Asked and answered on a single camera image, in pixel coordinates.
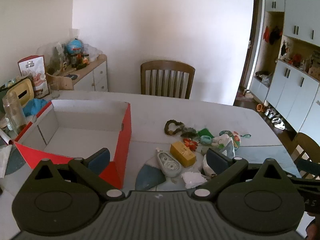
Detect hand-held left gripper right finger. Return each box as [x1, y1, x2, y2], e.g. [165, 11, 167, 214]
[191, 148, 288, 202]

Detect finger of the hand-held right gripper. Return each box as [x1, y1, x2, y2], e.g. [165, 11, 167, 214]
[285, 171, 320, 193]
[297, 158, 320, 178]

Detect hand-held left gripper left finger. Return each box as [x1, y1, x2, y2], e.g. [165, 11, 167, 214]
[32, 148, 125, 202]

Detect white printed plastic bag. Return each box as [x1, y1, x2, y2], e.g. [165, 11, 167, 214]
[201, 134, 236, 175]

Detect small green pouch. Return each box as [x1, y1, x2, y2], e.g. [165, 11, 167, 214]
[197, 128, 215, 139]

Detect small orange toy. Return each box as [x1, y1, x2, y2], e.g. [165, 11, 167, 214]
[183, 138, 199, 150]

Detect small yellow box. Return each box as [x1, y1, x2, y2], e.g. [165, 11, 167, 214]
[170, 141, 197, 168]

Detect dark leafy ornament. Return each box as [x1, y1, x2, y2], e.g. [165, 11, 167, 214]
[180, 127, 199, 139]

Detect red cardboard box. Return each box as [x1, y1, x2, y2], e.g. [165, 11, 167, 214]
[14, 99, 132, 189]

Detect grey tape dispenser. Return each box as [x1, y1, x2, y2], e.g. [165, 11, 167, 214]
[155, 148, 183, 178]

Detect brown scrunchie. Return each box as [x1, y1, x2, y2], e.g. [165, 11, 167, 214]
[164, 119, 185, 137]

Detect white plastic wrapper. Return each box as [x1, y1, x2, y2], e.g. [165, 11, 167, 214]
[212, 136, 227, 152]

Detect wooden chair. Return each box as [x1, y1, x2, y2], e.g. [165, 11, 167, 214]
[140, 60, 196, 99]
[291, 132, 320, 160]

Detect grey shoes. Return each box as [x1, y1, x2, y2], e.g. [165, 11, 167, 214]
[265, 107, 287, 130]

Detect doormat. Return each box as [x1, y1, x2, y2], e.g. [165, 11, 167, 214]
[236, 90, 254, 103]

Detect drinking glass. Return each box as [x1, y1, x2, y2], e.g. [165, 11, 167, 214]
[50, 81, 62, 99]

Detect blue cloth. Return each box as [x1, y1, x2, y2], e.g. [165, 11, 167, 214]
[23, 98, 48, 117]

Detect brown cardboard box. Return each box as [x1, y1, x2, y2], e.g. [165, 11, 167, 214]
[46, 71, 78, 91]

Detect white wooden sideboard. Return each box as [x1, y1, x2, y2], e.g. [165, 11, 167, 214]
[46, 54, 108, 92]

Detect white cabinet unit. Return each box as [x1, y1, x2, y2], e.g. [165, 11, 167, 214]
[249, 0, 320, 133]

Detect white paper sheet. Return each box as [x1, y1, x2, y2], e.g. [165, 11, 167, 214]
[0, 145, 13, 178]

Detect red white rolled paper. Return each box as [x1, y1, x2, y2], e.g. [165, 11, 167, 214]
[0, 129, 16, 147]

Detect clear glass bottle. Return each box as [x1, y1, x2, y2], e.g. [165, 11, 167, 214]
[2, 91, 27, 135]

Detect yellow tissue box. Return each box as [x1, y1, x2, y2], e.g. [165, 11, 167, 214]
[6, 78, 34, 105]

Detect clear plastic bags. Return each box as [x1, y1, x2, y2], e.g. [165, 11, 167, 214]
[84, 44, 103, 62]

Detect red white snack bag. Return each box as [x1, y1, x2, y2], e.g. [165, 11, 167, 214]
[17, 54, 50, 98]

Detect blue globe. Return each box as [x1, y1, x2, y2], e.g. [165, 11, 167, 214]
[65, 38, 84, 55]

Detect red hanging clothes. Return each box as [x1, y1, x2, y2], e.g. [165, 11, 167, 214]
[264, 26, 283, 45]

